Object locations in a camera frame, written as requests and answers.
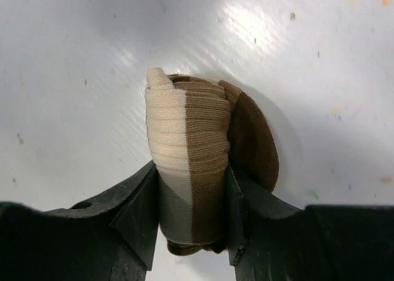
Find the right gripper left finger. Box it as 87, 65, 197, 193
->
1, 162, 158, 280

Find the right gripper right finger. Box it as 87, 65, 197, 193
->
227, 167, 393, 280

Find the brown striped sock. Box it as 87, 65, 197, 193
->
145, 68, 279, 256

